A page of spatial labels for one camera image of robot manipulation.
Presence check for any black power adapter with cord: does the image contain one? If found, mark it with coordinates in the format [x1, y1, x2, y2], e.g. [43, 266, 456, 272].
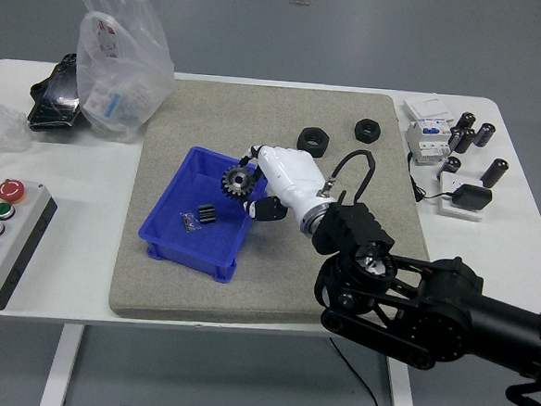
[403, 151, 496, 213]

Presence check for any large black steel gear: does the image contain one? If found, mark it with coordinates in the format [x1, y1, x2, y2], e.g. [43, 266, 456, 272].
[218, 163, 258, 204]

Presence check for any white flat card box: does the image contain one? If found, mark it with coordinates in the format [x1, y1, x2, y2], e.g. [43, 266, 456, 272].
[401, 95, 456, 127]

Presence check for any large black hex nut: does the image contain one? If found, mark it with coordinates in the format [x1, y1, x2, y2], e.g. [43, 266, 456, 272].
[296, 125, 332, 159]

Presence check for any white circuit breaker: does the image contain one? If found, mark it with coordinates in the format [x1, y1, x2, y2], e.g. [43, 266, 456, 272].
[402, 116, 455, 170]

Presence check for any white wall socket panel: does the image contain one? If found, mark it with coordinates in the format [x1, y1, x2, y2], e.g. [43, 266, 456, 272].
[434, 171, 488, 222]

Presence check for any black metal bracket part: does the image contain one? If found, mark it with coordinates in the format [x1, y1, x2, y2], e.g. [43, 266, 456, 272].
[26, 50, 96, 134]

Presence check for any grey push-button control box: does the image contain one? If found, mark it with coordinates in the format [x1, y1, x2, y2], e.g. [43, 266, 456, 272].
[0, 177, 61, 315]

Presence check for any grey-brown table mat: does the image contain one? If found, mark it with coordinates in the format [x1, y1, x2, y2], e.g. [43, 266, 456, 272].
[107, 75, 441, 339]

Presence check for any small black hex nut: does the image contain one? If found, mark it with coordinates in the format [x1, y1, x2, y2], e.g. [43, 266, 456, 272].
[352, 117, 383, 145]

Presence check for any black floor cable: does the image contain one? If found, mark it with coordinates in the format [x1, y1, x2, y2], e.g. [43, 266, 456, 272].
[323, 337, 393, 406]

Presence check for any small black gear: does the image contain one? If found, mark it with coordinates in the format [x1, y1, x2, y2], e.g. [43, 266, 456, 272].
[195, 201, 219, 228]

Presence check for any small clear screw bag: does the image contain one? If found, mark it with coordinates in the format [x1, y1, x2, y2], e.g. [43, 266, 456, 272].
[177, 209, 204, 235]

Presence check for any white blue carton box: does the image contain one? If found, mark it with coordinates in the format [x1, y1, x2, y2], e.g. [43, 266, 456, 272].
[83, 82, 127, 121]

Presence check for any clear plastic shopping bag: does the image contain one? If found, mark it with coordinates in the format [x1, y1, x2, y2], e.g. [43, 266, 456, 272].
[69, 0, 181, 147]

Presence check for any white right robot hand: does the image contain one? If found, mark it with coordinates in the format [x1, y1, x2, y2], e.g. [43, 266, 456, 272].
[236, 143, 337, 228]

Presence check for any blue plastic bin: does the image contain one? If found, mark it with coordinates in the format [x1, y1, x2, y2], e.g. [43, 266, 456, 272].
[134, 141, 275, 287]

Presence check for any white table leg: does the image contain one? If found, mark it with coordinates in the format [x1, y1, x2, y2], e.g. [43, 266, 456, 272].
[38, 321, 86, 406]
[378, 354, 423, 406]

